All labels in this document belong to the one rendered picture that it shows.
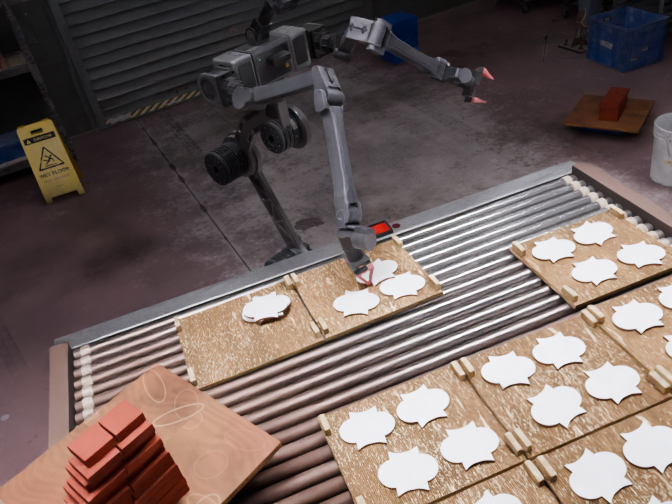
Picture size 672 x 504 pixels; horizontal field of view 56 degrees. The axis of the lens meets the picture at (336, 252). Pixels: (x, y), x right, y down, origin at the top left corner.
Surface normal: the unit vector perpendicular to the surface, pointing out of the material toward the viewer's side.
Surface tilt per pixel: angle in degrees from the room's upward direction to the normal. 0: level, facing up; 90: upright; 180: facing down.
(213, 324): 0
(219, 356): 0
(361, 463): 0
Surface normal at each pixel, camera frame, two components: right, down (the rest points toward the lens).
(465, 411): -0.16, -0.80
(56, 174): 0.35, 0.29
